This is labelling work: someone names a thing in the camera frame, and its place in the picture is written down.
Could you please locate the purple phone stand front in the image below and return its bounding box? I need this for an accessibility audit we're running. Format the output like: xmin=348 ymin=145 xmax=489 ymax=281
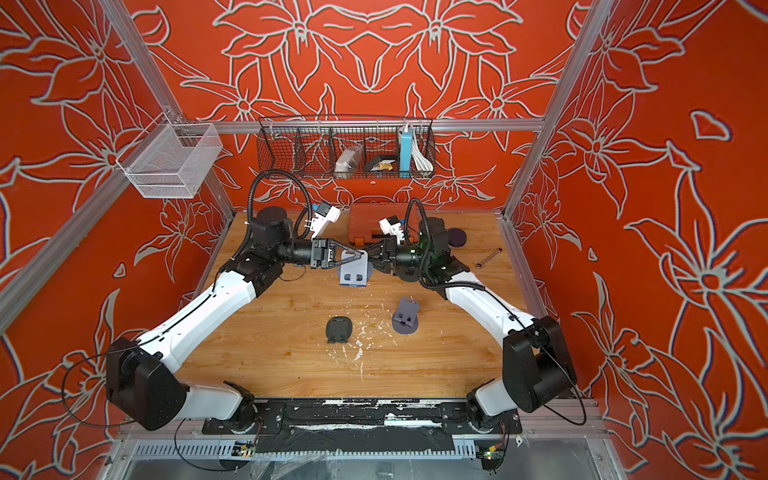
xmin=392 ymin=297 xmax=420 ymax=335

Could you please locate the dark round disc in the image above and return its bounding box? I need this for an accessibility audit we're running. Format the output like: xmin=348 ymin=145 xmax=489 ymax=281
xmin=448 ymin=228 xmax=468 ymax=248

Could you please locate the white wire wall basket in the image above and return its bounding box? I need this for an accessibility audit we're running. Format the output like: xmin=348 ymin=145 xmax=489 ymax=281
xmin=117 ymin=123 xmax=223 ymax=200

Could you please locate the orange plastic tool case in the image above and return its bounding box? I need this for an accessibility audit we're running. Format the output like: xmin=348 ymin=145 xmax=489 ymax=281
xmin=348 ymin=203 xmax=407 ymax=247

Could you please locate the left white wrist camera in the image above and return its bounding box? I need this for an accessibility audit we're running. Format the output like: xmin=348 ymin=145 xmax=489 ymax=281
xmin=308 ymin=201 xmax=341 ymax=239

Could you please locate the silver foil packet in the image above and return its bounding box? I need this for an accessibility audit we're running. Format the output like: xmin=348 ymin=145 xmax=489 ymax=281
xmin=334 ymin=145 xmax=364 ymax=179

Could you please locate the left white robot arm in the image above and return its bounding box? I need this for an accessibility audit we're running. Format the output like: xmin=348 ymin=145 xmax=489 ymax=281
xmin=105 ymin=201 xmax=360 ymax=433

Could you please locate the white cable bundle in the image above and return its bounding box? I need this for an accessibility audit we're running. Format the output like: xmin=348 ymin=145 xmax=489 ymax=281
xmin=411 ymin=134 xmax=434 ymax=177

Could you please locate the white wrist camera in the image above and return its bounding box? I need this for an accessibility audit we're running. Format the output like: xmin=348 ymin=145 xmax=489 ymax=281
xmin=308 ymin=201 xmax=341 ymax=239
xmin=379 ymin=216 xmax=409 ymax=245

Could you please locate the black phone stand front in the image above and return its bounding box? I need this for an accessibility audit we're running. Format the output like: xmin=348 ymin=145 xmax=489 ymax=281
xmin=326 ymin=316 xmax=353 ymax=344

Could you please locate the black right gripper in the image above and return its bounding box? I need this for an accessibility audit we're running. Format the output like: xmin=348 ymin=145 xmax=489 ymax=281
xmin=358 ymin=240 xmax=434 ymax=281

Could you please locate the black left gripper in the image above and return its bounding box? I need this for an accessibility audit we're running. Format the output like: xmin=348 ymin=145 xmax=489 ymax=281
xmin=274 ymin=238 xmax=362 ymax=275

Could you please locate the black wire wall basket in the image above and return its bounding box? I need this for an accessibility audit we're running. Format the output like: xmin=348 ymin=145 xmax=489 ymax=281
xmin=256 ymin=115 xmax=437 ymax=180

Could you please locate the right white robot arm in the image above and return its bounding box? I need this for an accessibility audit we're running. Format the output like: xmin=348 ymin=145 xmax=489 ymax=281
xmin=366 ymin=200 xmax=577 ymax=428

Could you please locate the light blue box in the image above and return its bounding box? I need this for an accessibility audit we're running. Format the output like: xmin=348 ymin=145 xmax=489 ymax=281
xmin=399 ymin=126 xmax=413 ymax=179

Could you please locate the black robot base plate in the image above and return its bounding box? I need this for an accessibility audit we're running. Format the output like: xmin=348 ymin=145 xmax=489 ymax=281
xmin=202 ymin=398 xmax=522 ymax=457

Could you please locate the purple-grey phone stand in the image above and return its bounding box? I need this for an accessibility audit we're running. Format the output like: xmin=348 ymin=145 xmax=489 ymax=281
xmin=338 ymin=251 xmax=372 ymax=288

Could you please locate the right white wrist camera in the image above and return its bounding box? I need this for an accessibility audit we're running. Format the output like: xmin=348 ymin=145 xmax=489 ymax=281
xmin=379 ymin=216 xmax=409 ymax=245

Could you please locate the small black box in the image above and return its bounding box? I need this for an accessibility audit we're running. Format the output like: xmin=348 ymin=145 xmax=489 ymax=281
xmin=363 ymin=155 xmax=399 ymax=174

